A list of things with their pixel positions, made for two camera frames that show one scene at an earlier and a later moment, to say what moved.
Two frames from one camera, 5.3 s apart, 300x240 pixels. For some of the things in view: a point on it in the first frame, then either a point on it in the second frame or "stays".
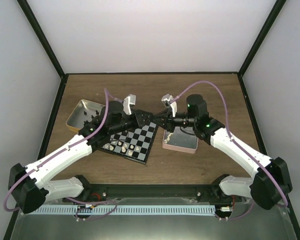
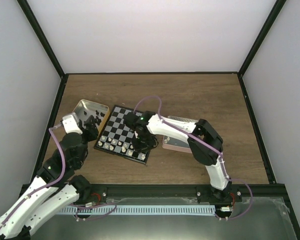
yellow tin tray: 85,110 stays
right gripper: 169,125 -> 140,148
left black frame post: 40,36 stays
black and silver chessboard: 135,144 stays
